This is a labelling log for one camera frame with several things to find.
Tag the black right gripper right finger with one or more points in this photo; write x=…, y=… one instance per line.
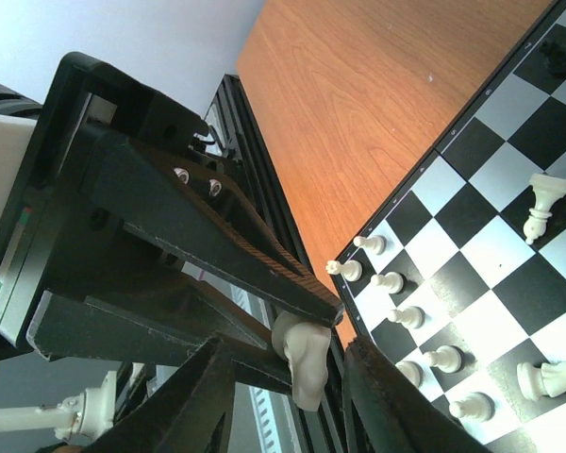
x=384, y=412

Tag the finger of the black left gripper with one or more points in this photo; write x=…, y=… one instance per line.
x=182, y=208
x=161, y=326

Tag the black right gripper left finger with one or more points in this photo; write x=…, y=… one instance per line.
x=191, y=412

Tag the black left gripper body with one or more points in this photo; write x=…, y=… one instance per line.
x=49, y=229

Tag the white knight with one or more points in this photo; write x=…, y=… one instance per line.
x=547, y=380
x=303, y=345

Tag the black white chessboard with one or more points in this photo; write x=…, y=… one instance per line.
x=454, y=231

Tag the white pawn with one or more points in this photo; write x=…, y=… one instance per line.
x=374, y=244
x=447, y=358
x=391, y=282
x=411, y=317

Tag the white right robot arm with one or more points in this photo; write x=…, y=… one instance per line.
x=90, y=413

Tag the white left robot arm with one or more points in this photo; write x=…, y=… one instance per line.
x=122, y=238

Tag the white bishop lying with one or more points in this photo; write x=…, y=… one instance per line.
x=547, y=190

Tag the black pawn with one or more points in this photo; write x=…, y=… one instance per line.
x=555, y=57

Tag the light blue slotted cable duct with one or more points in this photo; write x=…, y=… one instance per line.
x=265, y=420

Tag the black aluminium frame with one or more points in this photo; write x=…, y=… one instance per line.
x=272, y=229

